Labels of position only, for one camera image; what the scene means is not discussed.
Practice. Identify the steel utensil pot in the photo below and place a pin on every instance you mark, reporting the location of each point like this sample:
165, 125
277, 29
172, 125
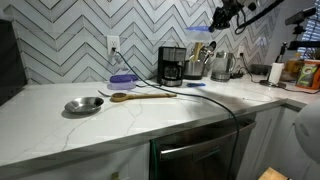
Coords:
193, 70

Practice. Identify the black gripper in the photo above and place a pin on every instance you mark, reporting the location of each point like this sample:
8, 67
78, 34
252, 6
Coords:
222, 15

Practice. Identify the white wall outlet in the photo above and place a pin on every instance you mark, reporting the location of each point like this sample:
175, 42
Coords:
113, 44

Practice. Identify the wooden spoon on counter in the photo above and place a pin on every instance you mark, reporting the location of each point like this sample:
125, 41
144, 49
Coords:
121, 97

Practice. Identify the glass electric kettle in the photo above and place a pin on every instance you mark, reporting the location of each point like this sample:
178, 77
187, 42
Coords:
223, 65

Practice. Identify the orange Gatorade tub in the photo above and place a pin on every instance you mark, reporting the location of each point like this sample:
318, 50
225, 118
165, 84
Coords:
309, 76

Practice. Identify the blue lidded plastic container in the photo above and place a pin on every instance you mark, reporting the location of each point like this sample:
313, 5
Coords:
198, 33

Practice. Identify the purple lidded plastic container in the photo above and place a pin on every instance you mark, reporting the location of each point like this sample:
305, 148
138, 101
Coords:
122, 82

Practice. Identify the black camera on stand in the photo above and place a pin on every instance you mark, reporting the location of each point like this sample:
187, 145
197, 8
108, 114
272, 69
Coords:
298, 18

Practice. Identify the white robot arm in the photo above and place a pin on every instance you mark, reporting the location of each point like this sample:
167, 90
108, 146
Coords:
307, 124

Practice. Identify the blue snack wrapper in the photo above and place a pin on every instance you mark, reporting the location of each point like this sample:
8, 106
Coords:
195, 84

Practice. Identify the paper towel roll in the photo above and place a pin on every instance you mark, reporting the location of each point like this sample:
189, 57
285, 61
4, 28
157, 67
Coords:
273, 79

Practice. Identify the green dish towel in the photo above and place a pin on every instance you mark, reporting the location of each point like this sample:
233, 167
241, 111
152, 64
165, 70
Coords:
153, 161

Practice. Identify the small steel bowl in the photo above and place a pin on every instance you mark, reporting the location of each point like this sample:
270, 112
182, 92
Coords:
84, 105

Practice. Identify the black steel coffee maker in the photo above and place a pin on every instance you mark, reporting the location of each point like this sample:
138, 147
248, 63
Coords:
170, 69

